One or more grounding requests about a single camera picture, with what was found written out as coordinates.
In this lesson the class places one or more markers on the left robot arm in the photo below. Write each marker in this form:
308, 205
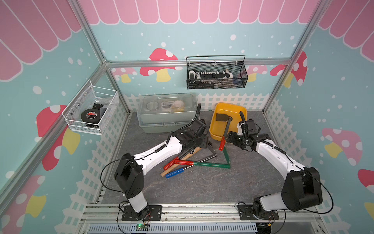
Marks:
130, 171

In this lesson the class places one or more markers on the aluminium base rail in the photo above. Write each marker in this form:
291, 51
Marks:
198, 218

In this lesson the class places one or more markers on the yellow plastic storage box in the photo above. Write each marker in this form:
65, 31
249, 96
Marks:
217, 128

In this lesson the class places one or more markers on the black tape roll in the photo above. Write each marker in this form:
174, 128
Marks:
91, 116

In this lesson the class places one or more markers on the chrome tool blue handle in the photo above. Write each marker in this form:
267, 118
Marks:
188, 164

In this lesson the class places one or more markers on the black hoe red handle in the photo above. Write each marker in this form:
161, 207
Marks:
228, 119

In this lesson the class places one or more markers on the black socket set holder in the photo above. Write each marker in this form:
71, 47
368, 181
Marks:
198, 77

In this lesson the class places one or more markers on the green lidded toolbox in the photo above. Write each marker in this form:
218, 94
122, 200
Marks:
166, 113

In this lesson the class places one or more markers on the white wire wall basket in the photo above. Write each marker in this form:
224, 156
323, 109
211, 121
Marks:
91, 97

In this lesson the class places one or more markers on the green hoe red handle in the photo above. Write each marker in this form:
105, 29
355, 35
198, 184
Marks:
208, 164

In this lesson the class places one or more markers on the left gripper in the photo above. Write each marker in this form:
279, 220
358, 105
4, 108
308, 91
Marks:
204, 141

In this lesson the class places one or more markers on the green circuit board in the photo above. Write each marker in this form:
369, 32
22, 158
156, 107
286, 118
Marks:
142, 227

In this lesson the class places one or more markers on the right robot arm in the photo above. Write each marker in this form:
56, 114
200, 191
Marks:
302, 188

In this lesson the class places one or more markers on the black pick red handle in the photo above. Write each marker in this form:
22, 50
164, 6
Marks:
172, 162

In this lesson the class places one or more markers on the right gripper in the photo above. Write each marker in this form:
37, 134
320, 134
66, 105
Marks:
231, 136

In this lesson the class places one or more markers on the black wire mesh basket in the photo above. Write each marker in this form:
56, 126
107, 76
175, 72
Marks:
232, 63

